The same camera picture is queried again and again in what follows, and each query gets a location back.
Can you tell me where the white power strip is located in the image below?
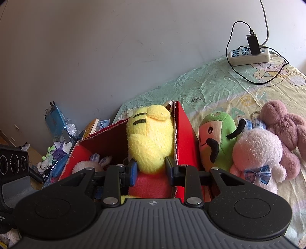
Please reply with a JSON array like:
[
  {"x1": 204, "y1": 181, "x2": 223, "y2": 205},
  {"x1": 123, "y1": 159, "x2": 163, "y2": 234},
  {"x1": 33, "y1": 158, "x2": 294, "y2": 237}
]
[{"x1": 227, "y1": 47, "x2": 272, "y2": 66}]

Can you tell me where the wooden cabinet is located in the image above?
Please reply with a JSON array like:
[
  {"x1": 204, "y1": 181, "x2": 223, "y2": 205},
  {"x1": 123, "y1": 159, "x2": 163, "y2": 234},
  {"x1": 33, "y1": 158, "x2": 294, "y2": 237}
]
[{"x1": 0, "y1": 129, "x2": 15, "y2": 146}]

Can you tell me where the yellow book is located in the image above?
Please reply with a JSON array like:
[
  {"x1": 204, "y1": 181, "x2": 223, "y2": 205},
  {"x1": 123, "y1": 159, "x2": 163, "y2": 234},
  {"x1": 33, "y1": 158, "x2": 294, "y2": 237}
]
[{"x1": 82, "y1": 118, "x2": 100, "y2": 140}]

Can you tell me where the small white plush figure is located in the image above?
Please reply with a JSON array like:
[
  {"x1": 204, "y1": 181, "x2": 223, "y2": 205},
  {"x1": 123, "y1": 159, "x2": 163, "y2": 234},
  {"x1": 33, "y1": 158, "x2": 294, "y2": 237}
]
[{"x1": 37, "y1": 161, "x2": 49, "y2": 174}]

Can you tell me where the dusty brown plush bear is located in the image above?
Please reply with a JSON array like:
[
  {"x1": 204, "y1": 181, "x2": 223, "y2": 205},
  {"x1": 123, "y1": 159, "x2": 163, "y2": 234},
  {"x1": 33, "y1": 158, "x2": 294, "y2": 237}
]
[{"x1": 259, "y1": 100, "x2": 306, "y2": 181}]

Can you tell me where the blue and white packet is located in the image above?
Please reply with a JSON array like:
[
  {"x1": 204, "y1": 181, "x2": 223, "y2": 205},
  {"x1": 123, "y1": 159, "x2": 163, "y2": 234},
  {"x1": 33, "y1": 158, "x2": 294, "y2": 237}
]
[{"x1": 97, "y1": 119, "x2": 111, "y2": 131}]

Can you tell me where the blue bag with clips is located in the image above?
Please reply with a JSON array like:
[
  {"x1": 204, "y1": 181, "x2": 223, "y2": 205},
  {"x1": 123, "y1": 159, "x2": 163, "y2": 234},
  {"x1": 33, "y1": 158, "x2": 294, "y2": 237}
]
[{"x1": 44, "y1": 102, "x2": 66, "y2": 137}]

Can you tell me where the yellow and red plush toy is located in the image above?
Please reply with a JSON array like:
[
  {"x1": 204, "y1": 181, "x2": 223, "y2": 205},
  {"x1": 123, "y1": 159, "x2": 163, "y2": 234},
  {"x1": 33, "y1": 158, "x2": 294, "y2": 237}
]
[{"x1": 121, "y1": 105, "x2": 178, "y2": 200}]

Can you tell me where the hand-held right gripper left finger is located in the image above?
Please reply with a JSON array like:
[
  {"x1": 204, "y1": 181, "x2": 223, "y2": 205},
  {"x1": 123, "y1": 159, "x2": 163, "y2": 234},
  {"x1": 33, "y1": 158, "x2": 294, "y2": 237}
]
[{"x1": 57, "y1": 160, "x2": 138, "y2": 208}]

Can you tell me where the small green toy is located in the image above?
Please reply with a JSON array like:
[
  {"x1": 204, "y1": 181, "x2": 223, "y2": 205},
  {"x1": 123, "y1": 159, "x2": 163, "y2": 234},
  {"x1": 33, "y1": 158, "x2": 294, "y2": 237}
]
[{"x1": 42, "y1": 146, "x2": 57, "y2": 161}]

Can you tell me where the white plastic bag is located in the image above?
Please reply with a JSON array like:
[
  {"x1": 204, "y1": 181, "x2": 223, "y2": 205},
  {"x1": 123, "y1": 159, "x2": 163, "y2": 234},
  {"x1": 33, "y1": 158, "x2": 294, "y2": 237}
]
[{"x1": 64, "y1": 123, "x2": 77, "y2": 137}]

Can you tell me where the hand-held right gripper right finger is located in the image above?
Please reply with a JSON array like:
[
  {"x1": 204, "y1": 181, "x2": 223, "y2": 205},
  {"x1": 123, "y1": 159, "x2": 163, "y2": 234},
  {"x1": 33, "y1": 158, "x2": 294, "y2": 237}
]
[{"x1": 166, "y1": 156, "x2": 247, "y2": 208}]

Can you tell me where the white cable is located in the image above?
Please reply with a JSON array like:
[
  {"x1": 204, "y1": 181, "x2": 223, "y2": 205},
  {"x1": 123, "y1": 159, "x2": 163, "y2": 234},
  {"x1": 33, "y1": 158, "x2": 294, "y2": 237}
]
[{"x1": 259, "y1": 0, "x2": 269, "y2": 47}]

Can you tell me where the purple tissue pack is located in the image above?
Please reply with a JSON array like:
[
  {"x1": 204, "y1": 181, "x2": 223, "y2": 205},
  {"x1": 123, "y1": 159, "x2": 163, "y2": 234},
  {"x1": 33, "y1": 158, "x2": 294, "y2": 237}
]
[{"x1": 53, "y1": 141, "x2": 72, "y2": 160}]

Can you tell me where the small white bunny plush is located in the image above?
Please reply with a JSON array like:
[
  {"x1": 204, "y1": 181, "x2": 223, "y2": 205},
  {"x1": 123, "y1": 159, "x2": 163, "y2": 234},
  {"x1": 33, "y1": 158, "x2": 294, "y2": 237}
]
[{"x1": 72, "y1": 153, "x2": 113, "y2": 174}]

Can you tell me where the black charger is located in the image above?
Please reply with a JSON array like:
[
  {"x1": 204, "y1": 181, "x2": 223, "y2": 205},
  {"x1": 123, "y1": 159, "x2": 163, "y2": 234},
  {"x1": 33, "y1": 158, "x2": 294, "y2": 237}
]
[{"x1": 246, "y1": 30, "x2": 261, "y2": 55}]

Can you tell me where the white fluffy plush with bow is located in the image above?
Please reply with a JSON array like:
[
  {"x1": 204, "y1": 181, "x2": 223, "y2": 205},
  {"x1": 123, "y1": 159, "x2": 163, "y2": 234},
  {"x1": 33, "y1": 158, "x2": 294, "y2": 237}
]
[{"x1": 229, "y1": 117, "x2": 287, "y2": 195}]

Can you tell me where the blue pencil case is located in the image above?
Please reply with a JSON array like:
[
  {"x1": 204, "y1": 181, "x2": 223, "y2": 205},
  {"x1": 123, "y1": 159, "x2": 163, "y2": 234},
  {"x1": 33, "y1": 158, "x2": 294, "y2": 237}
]
[{"x1": 45, "y1": 155, "x2": 70, "y2": 182}]

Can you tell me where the red cardboard box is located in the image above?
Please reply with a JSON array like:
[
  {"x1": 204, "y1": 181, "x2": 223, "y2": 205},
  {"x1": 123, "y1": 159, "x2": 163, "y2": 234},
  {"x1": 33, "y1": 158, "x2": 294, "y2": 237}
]
[{"x1": 58, "y1": 101, "x2": 214, "y2": 204}]

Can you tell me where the green and orange plush toy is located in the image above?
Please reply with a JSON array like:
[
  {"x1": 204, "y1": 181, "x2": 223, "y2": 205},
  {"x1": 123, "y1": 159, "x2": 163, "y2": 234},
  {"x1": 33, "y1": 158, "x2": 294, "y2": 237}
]
[{"x1": 198, "y1": 112, "x2": 247, "y2": 172}]

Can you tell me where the blue patterned cloth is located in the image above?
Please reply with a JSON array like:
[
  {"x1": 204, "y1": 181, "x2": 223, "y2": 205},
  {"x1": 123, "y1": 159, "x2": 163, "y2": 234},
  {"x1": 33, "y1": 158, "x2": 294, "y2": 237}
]
[{"x1": 42, "y1": 165, "x2": 63, "y2": 186}]

